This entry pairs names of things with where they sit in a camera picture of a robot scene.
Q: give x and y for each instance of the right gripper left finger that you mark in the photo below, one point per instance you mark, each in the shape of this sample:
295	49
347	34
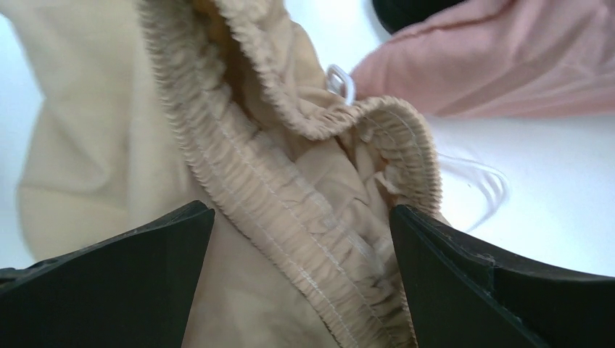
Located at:
132	290

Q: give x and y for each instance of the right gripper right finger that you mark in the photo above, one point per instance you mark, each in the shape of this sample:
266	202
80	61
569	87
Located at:
465	292

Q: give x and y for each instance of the beige shorts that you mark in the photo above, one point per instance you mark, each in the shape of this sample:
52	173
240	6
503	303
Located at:
148	105

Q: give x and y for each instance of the pink shorts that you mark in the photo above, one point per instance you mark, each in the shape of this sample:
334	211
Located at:
500	58

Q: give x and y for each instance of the black shorts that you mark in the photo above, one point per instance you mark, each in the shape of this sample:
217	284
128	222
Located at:
395	15

